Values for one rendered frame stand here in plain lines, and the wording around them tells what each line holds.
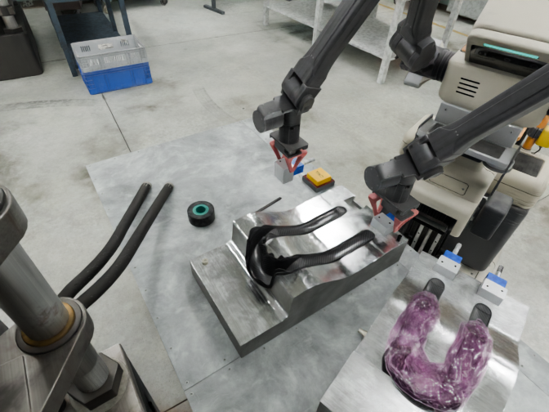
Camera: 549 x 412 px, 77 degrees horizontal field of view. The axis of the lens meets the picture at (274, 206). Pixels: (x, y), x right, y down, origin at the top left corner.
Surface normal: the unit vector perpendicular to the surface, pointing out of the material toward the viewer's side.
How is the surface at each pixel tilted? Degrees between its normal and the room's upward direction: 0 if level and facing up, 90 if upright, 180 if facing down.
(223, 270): 0
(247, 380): 0
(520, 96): 77
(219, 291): 0
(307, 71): 71
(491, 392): 16
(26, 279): 90
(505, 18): 43
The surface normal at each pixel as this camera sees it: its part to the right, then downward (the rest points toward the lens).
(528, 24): -0.41, -0.19
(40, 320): 0.66, 0.53
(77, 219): 0.04, -0.73
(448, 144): -0.83, 0.16
